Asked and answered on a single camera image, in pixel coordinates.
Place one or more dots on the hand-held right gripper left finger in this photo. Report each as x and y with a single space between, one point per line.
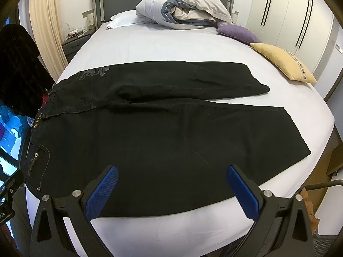
103 192

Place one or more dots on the black quilted cloth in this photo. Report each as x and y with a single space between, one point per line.
18 72

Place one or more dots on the white paper bag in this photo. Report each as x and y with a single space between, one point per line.
90 20

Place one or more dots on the purple cushion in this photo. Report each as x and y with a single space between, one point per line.
235 32

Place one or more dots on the black mesh office chair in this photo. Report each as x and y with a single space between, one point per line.
327 243

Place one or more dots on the blue printed blanket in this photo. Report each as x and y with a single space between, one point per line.
10 136

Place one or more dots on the beige curtain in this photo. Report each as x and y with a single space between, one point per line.
45 26

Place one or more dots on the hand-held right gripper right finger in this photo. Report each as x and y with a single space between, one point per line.
242 192

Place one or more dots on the white wardrobe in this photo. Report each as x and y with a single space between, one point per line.
286 10

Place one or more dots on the folded white grey duvet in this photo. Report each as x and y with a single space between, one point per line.
160 8

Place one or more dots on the yellow cushion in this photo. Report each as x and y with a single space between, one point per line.
278 59

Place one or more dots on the clear plastic bag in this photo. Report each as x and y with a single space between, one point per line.
67 29

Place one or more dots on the white wall switch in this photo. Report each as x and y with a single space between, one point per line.
339 48

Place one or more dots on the dark grey nightstand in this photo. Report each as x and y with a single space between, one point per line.
72 46

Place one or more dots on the bed with white sheet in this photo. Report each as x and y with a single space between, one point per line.
166 45

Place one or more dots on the white pillow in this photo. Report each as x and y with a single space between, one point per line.
123 18

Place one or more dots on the black denim pants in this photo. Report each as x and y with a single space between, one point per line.
160 139

